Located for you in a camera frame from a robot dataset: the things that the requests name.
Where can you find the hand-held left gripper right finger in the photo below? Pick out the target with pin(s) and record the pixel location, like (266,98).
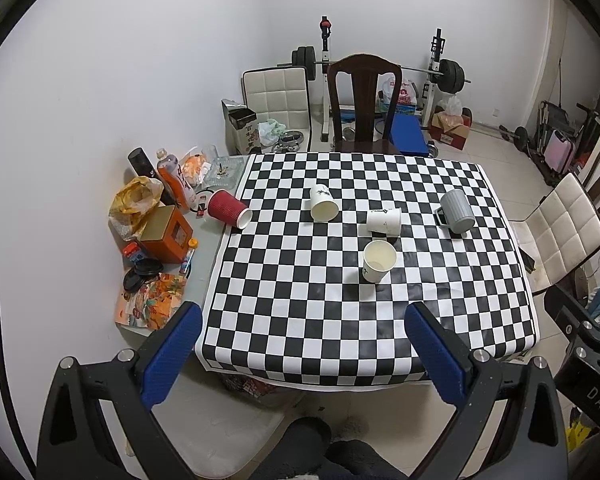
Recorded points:
(438,356)

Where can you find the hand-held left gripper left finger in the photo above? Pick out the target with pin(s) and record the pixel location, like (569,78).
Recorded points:
(174,356)

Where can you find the white paper cup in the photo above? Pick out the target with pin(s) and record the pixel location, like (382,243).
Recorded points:
(378,261)
(384,221)
(323,203)

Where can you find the red ribbed paper cup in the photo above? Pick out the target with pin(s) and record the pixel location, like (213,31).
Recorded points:
(229,208)

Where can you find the colourful printed packet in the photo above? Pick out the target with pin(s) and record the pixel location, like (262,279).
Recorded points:
(152,302)

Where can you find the black round lid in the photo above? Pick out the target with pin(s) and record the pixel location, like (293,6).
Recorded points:
(141,274)

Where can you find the white chair seat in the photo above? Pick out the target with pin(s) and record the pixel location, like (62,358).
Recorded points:
(220,432)

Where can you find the black white checkered tablecloth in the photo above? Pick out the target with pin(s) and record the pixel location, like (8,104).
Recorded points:
(360,270)

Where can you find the orange square box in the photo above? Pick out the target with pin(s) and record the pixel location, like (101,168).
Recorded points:
(166,235)

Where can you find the white padded chair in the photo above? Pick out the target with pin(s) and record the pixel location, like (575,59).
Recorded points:
(279,102)
(560,232)

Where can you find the grey ribbed mug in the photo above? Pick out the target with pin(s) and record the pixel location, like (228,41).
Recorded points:
(457,212)

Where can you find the person's legs in dark pants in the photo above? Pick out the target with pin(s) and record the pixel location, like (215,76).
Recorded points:
(330,455)

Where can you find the yellow plastic bag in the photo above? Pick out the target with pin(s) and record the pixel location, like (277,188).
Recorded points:
(132,202)

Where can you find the orange drink bottle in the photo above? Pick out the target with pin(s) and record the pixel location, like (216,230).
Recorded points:
(172,176)

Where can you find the orange snack bag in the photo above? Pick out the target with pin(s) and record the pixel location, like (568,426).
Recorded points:
(194,167)

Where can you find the glass ashtray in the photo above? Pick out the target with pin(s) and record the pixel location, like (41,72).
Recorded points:
(221,171)

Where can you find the black cylindrical bottle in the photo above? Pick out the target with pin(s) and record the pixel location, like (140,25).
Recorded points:
(145,166)

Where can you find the pink suitcase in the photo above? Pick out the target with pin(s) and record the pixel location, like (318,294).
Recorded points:
(561,150)

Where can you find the blue bench pad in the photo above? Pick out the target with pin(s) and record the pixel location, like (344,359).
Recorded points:
(406,135)

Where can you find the brown cardboard box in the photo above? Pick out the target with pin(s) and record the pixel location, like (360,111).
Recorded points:
(451,132)

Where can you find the black white carton box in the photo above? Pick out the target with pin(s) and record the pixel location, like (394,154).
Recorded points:
(241,132)

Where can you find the black dumbbell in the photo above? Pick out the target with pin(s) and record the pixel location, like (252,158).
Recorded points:
(516,135)

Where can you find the folded black stroller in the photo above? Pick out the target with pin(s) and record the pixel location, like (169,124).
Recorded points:
(550,125)

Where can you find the dark wooden chair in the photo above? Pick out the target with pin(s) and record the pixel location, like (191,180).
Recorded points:
(364,105)

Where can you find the red white plastic bag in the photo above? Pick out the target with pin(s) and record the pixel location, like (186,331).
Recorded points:
(401,94)

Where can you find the barbell with black plates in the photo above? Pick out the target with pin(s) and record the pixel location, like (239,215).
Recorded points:
(451,75)

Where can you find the white barbell rack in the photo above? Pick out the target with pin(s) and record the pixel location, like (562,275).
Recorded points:
(325,85)

